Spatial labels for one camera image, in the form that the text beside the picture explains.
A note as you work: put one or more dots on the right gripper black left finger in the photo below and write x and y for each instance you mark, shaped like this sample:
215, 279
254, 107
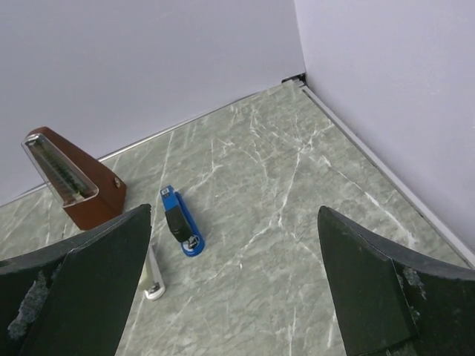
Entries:
74, 297

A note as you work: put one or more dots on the brown wooden metronome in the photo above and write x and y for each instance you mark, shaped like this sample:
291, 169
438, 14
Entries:
90, 193

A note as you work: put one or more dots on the blue metal stapler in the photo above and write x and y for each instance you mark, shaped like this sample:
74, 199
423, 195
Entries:
181, 223

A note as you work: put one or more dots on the small beige white stapler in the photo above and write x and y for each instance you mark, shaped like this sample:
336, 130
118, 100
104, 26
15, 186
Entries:
151, 281

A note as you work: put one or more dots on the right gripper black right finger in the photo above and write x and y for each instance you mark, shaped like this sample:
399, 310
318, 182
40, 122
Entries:
391, 300

